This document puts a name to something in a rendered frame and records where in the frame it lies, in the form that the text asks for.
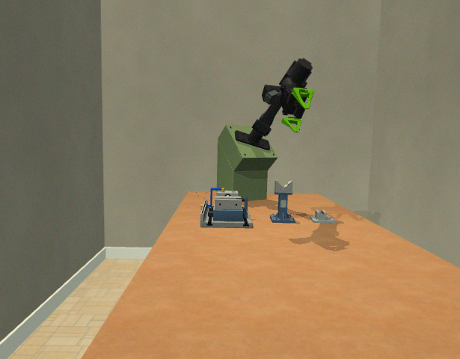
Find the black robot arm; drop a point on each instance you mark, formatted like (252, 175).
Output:
(296, 76)

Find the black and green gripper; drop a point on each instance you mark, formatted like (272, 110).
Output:
(295, 105)

